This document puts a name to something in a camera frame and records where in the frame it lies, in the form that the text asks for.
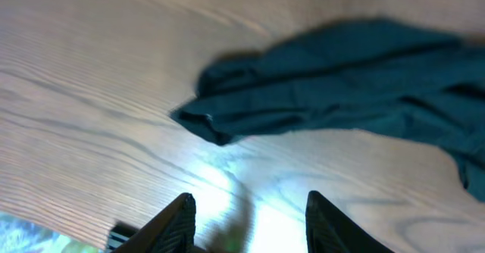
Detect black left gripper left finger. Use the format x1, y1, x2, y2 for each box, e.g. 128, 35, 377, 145
113, 192, 196, 253

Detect black leggings with orange waistband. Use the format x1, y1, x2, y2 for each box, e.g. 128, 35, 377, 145
171, 19, 484, 201

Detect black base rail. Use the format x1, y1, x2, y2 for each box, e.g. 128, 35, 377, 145
105, 223, 138, 253

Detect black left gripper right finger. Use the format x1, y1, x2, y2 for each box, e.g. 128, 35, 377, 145
305, 191, 393, 253

